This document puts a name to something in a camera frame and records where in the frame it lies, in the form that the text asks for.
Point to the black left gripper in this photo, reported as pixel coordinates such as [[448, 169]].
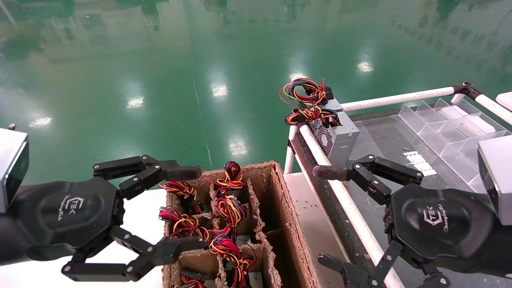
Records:
[[60, 216]]

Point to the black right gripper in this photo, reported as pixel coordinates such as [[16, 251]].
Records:
[[444, 224]]

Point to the brown cardboard divider box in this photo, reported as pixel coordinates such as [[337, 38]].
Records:
[[282, 200]]

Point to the white paper label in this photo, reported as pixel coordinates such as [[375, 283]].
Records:
[[418, 162]]

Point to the clear acrylic compartment organizer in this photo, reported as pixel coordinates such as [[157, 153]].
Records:
[[440, 130]]

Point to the white block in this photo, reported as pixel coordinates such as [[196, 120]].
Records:
[[452, 112], [478, 124]]

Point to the black pipe joint connector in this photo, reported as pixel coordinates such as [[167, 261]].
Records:
[[468, 88]]

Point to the white rounded object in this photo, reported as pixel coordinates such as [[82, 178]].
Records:
[[506, 100]]

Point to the long white frame pipe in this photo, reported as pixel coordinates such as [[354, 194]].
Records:
[[340, 192]]

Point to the short white frame pipe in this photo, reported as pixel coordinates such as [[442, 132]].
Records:
[[290, 156]]

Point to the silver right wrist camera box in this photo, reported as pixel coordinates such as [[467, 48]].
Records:
[[498, 180]]

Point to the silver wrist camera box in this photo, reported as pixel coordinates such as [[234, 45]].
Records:
[[10, 168], [498, 180]]

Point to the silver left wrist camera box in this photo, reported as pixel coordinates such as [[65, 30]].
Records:
[[10, 168]]

